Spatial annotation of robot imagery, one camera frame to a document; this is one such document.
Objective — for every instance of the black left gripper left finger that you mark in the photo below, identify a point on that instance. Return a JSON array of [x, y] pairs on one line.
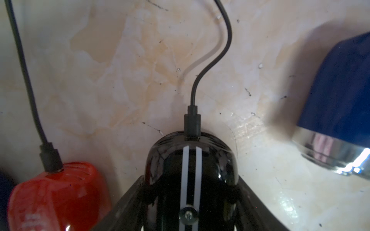
[[128, 213]]

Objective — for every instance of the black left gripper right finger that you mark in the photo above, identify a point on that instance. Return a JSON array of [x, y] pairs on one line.
[[253, 215]]

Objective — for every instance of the black electric shaver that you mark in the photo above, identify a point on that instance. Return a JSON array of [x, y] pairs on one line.
[[190, 185]]

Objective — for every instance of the red electric shaver left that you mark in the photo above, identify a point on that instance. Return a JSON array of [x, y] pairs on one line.
[[74, 199]]

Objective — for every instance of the blue electric shaver right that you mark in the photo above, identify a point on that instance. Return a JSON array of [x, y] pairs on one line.
[[333, 130]]

